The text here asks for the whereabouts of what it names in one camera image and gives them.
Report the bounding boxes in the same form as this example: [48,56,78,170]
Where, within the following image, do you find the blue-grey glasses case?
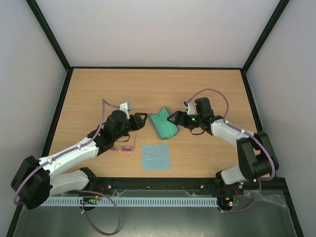
[149,107,179,140]

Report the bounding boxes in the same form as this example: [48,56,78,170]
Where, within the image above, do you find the light blue cleaning cloth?
[142,144,171,171]

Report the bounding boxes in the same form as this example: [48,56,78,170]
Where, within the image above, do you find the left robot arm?
[11,110,148,209]

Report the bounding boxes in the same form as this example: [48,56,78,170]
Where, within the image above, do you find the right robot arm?
[167,97,279,194]

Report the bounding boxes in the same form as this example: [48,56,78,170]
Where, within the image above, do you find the pink sunglasses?
[110,132,137,152]

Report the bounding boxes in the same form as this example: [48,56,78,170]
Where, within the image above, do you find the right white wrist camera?
[184,101,196,115]

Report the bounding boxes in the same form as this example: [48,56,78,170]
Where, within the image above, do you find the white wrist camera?
[184,101,196,115]
[119,101,132,120]

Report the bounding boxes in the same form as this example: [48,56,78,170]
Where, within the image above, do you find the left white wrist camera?
[119,101,132,120]

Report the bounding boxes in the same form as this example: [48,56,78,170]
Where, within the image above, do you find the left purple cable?
[13,98,122,235]

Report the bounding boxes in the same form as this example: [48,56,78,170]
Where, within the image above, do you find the purple cable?
[183,89,276,214]
[13,98,122,235]

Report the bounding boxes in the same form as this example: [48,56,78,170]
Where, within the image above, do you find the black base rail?
[24,175,287,196]

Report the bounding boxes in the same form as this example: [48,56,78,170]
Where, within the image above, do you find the light blue slotted cable duct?
[42,197,218,207]

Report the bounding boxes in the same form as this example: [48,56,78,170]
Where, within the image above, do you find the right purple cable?
[183,89,276,214]

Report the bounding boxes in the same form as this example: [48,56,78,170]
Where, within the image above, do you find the black aluminium frame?
[4,0,305,237]

